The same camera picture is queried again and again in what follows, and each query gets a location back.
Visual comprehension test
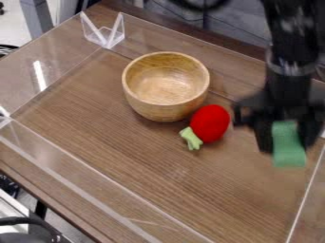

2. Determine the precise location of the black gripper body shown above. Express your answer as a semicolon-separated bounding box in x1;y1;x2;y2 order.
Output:
232;67;325;130

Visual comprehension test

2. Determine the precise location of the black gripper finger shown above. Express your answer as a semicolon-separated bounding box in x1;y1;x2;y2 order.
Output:
254;121;273;154
297;116;323;149

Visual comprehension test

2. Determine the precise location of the green rectangular stick block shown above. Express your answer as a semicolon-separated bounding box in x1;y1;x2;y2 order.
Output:
271;121;306;167

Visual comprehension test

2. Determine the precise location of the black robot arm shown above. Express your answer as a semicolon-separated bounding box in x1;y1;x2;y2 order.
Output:
232;0;325;153

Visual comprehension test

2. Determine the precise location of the brown wooden bowl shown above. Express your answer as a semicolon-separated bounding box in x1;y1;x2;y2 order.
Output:
121;51;211;122

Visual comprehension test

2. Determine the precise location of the red plush strawberry toy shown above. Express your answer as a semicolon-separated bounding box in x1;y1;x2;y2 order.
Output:
179;104;231;151

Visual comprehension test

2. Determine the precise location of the clear acrylic tray wall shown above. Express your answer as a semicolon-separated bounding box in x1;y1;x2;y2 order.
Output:
0;8;325;243

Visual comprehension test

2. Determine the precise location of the black metal bracket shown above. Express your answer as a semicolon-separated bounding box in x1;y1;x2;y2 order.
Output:
28;212;73;243

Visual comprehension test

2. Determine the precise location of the black cable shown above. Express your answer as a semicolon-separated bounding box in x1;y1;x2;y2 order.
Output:
0;215;56;243

